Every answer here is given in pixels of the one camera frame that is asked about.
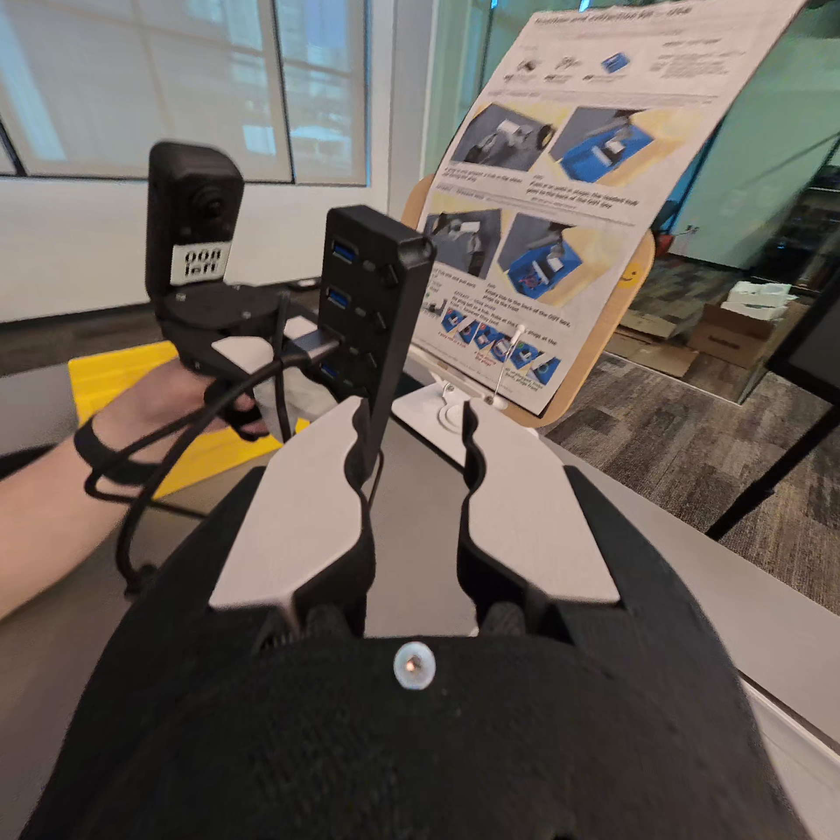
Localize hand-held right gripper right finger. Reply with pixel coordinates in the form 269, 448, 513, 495
457, 397, 622, 608

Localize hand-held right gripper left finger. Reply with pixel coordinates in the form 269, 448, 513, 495
209, 395, 378, 611

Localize printed instruction sheet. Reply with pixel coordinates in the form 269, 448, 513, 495
410, 0, 809, 416

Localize flattened cardboard sheets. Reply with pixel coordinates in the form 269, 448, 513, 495
617, 308, 702, 378

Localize person's left hand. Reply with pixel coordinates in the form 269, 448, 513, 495
98, 361, 270, 462

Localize person's left forearm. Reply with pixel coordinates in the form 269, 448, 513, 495
0, 433, 161, 621

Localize blue plug black usb cable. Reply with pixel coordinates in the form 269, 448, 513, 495
84, 330, 343, 597

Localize white stand base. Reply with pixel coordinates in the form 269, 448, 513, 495
392, 384, 546, 468

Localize black wrist strap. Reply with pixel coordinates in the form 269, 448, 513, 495
73, 416, 161, 488

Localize cardboard box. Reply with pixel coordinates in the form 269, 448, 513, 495
688, 282, 809, 370

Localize wire sheet clip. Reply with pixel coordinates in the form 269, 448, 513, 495
486, 323, 527, 404

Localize wooden sheet board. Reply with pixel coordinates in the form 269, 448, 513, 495
402, 174, 656, 429

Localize short black usb hub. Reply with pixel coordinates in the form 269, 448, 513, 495
318, 205, 438, 463

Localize large glass window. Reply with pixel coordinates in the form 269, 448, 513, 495
0, 0, 370, 186

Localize yellow plastic bin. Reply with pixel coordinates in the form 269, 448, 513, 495
69, 341, 309, 500

